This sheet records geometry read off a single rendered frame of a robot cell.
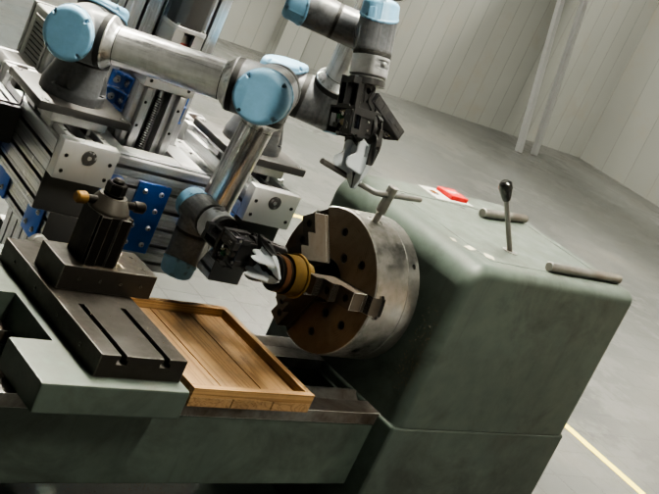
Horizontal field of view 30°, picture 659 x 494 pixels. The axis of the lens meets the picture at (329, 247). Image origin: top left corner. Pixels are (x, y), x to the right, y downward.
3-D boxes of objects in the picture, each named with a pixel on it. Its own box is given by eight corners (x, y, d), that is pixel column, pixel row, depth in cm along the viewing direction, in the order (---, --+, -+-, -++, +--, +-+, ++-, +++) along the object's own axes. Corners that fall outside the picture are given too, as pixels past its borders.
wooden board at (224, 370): (219, 321, 271) (226, 306, 270) (307, 413, 247) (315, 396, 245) (103, 309, 251) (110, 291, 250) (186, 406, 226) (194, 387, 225)
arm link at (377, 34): (398, 8, 243) (405, 1, 234) (387, 63, 243) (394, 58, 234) (359, 0, 242) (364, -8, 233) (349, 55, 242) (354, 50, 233)
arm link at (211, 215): (220, 240, 264) (234, 207, 262) (230, 250, 261) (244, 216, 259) (191, 235, 260) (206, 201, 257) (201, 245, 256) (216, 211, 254)
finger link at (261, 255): (260, 277, 241) (237, 255, 247) (283, 280, 245) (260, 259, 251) (267, 264, 240) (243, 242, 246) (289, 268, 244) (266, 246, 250)
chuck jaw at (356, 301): (347, 275, 257) (384, 296, 248) (340, 298, 258) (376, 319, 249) (308, 270, 250) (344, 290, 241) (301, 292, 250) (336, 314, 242)
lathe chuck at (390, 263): (286, 300, 279) (351, 184, 269) (358, 388, 259) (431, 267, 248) (256, 296, 273) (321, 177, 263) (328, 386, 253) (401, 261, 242)
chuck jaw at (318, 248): (326, 269, 262) (325, 215, 265) (342, 265, 259) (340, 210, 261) (287, 263, 255) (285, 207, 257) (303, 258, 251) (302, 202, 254)
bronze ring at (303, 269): (302, 247, 256) (269, 241, 250) (328, 269, 250) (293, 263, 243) (284, 285, 259) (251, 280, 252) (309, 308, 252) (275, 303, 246)
